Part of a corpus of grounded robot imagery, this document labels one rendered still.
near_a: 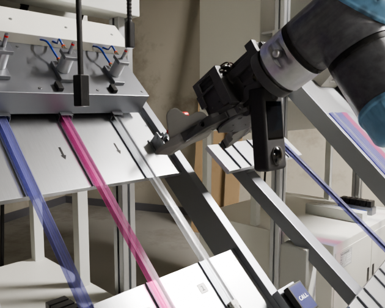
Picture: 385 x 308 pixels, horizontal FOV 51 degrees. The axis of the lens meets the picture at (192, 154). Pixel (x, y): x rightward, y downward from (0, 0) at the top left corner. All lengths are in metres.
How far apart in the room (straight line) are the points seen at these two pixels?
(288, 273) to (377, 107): 0.53
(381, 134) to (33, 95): 0.51
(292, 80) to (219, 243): 0.36
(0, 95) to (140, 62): 3.69
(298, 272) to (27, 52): 0.68
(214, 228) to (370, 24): 0.45
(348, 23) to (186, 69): 3.66
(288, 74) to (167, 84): 3.68
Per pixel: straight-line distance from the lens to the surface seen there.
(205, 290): 0.66
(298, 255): 0.90
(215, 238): 0.77
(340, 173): 3.82
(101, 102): 0.78
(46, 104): 0.73
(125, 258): 1.05
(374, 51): 0.48
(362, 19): 0.49
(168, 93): 4.16
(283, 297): 0.71
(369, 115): 0.47
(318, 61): 0.51
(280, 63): 0.52
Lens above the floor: 1.10
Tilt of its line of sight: 7 degrees down
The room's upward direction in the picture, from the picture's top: straight up
